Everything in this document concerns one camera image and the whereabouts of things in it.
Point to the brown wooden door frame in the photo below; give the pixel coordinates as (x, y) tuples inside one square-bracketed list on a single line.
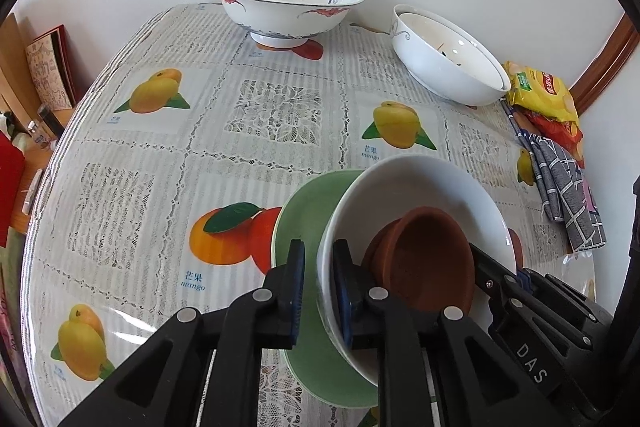
[(603, 69)]

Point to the yellow chips bag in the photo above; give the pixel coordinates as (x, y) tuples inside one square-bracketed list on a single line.
[(540, 92)]

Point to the patterned book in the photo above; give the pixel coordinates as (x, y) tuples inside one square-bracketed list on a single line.
[(49, 66)]

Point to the white round bowl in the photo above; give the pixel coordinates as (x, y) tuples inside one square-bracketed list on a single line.
[(383, 193)]

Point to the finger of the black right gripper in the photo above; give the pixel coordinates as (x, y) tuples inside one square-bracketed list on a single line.
[(561, 305), (511, 304)]

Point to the red package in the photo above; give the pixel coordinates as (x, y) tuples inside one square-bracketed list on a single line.
[(12, 164)]

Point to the green square plate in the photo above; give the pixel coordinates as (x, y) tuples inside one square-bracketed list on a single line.
[(314, 361)]

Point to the white lemon print bowl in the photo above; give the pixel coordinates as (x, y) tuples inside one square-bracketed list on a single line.
[(452, 42)]

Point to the fruit print tablecloth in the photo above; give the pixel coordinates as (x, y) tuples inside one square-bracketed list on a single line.
[(191, 116)]

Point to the wooden board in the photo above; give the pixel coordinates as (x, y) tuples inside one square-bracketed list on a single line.
[(17, 88)]

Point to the small brown bowl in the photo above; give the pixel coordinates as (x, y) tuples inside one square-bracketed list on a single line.
[(425, 259)]

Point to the large white bowl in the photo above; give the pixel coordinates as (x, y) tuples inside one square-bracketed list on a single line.
[(435, 72)]

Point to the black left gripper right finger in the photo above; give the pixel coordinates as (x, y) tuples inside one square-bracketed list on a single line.
[(434, 368)]

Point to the red chips bag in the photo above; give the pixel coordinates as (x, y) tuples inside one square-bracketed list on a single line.
[(566, 133)]

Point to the grey checked cloth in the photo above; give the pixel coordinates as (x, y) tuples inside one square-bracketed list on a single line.
[(563, 189)]

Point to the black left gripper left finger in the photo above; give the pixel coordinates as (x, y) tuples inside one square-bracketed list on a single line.
[(202, 369)]

